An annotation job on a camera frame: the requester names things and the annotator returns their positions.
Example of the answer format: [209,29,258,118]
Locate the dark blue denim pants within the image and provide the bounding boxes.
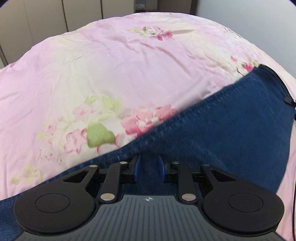
[14,65,295,240]

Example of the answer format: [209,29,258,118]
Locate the pink floral bed sheet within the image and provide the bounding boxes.
[1,13,295,240]

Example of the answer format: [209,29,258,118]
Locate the beige wardrobe cabinet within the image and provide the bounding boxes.
[1,1,199,67]

